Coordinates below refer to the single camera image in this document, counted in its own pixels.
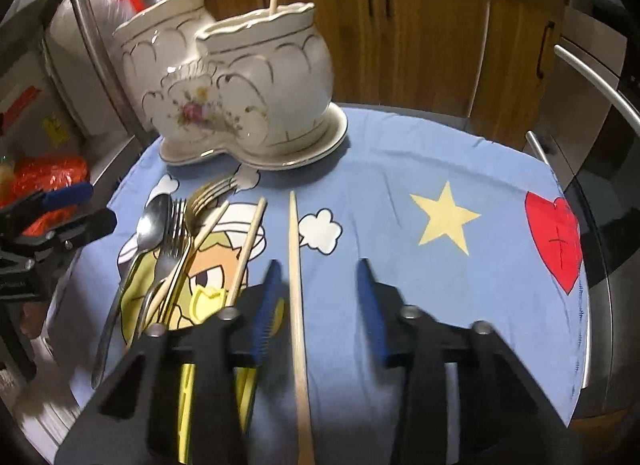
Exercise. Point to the grey appliance with red sticker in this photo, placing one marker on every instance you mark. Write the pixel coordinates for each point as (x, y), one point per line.
(30, 115)

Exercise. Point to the stainless steel oven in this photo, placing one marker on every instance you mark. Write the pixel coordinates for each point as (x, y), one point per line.
(585, 110)

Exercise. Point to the red mesh bag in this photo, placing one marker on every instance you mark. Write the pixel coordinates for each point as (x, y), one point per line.
(45, 172)

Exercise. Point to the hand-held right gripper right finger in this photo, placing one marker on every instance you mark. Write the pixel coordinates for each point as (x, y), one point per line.
(371, 315)

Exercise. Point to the silver fork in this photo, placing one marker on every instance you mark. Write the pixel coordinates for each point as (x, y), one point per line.
(167, 255)

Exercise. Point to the white plastic bag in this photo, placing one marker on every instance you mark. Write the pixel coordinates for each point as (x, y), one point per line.
(80, 35)

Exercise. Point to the blue cartoon printed cloth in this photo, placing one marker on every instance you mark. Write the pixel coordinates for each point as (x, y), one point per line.
(400, 170)

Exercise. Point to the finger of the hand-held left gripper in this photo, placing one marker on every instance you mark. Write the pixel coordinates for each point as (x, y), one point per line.
(67, 195)
(92, 225)

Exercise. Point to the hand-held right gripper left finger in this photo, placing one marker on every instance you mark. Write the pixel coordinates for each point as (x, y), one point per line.
(270, 310)

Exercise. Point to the dark metal shelf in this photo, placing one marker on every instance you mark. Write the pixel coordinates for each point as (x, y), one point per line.
(35, 0)

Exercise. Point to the wooden kitchen cabinet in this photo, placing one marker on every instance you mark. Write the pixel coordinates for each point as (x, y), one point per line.
(425, 45)

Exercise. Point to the floral ceramic double utensil holder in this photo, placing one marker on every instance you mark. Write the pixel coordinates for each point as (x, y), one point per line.
(240, 95)

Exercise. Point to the gold fork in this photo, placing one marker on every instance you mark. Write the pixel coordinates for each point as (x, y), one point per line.
(197, 205)

